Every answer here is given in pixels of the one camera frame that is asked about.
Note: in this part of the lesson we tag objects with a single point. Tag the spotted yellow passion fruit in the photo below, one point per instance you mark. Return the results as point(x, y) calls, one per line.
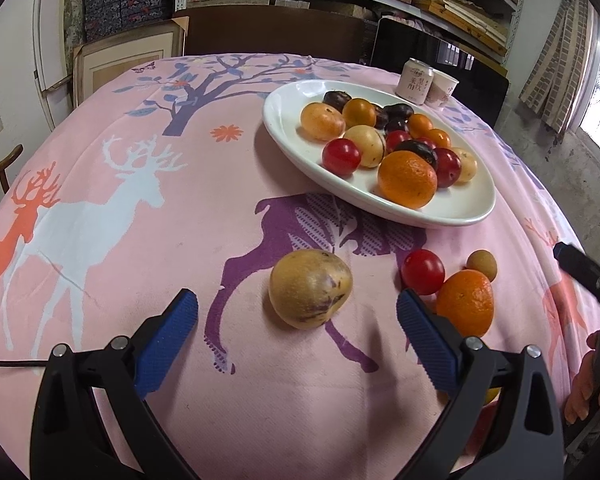
point(307, 290)

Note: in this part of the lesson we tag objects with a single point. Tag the person's right hand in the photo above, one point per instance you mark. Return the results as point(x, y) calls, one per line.
point(580, 390)

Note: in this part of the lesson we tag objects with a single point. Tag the small yellow-brown longan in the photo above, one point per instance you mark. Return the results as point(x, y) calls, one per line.
point(481, 265)

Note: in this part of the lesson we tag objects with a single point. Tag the beige picture frame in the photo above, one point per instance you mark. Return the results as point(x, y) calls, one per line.
point(120, 60)

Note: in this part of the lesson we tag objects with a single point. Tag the black glossy screen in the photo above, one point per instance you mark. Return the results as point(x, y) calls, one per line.
point(405, 40)

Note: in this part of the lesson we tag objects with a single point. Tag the white drink can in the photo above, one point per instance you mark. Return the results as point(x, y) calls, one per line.
point(414, 82)

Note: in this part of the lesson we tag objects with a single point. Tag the brick pattern wallpaper sheets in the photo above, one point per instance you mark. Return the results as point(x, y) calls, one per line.
point(560, 60)

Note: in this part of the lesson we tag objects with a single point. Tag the brown wooden chair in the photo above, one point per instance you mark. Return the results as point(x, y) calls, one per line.
point(5, 162)

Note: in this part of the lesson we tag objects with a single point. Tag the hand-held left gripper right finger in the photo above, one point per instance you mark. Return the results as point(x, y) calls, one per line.
point(425, 340)

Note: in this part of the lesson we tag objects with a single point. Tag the white door panel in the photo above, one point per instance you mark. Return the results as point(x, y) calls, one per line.
point(50, 35)

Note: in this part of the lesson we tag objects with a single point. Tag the white oval plate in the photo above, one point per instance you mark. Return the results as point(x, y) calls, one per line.
point(295, 100)

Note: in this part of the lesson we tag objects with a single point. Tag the red cherry tomato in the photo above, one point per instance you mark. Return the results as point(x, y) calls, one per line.
point(341, 156)
point(422, 271)
point(425, 142)
point(396, 139)

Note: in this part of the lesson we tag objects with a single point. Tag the white paper cup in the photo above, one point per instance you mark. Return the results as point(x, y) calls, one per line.
point(442, 90)

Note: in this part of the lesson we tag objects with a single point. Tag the dark brown passion fruit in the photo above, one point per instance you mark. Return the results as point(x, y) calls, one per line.
point(381, 117)

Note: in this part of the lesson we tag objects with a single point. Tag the small orange mandarin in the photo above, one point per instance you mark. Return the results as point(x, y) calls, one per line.
point(359, 112)
point(421, 124)

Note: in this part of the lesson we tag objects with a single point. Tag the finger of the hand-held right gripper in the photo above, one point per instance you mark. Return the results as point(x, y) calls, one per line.
point(585, 272)

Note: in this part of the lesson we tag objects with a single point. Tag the large pale yellow passion fruit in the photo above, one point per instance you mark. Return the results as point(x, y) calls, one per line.
point(467, 165)

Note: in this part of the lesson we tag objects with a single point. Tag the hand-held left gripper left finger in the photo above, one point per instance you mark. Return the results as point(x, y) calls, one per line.
point(167, 340)

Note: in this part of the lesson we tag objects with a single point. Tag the dark purple plum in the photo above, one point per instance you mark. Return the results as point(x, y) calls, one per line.
point(417, 150)

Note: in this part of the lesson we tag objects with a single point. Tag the green marble slab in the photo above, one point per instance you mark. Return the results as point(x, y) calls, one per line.
point(74, 5)

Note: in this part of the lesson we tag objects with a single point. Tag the pink deer print tablecloth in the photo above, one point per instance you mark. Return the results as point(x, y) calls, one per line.
point(130, 135)

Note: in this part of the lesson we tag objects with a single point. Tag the dark brown wooden board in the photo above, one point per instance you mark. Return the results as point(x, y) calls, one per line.
point(270, 35)

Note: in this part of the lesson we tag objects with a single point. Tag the stack of wooden flat boxes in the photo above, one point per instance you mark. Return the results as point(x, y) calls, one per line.
point(470, 15)

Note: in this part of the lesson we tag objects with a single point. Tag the stack of blue patterned boxes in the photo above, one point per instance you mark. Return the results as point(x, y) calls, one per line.
point(125, 7)

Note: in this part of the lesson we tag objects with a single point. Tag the yellow citrus fruit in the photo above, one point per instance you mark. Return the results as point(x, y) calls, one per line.
point(491, 396)

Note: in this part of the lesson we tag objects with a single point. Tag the dark purple passion fruit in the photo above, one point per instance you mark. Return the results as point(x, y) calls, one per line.
point(396, 125)
point(337, 99)
point(399, 110)

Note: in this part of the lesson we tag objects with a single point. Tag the red plum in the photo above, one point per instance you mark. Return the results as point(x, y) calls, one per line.
point(480, 432)
point(448, 166)

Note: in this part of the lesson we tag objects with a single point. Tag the pale orange passion fruit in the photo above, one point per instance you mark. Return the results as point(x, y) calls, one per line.
point(321, 121)

